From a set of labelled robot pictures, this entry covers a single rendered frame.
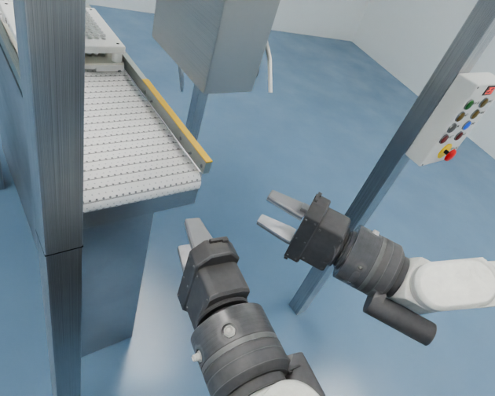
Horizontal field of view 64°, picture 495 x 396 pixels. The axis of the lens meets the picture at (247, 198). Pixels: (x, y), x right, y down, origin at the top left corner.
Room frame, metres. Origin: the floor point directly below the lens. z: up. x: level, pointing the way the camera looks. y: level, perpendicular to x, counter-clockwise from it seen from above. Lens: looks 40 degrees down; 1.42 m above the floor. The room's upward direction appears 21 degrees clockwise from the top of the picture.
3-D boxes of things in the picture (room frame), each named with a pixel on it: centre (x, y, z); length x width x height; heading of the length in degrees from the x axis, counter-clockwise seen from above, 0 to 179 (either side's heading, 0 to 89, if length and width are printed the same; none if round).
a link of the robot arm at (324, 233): (0.45, -0.15, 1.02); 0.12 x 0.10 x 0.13; 79
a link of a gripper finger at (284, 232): (0.46, -0.06, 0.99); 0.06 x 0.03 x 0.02; 79
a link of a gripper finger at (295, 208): (0.46, -0.06, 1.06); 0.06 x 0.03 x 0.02; 79
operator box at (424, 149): (1.12, -0.46, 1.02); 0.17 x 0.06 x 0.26; 137
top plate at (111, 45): (0.95, 0.61, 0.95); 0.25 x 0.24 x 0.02; 137
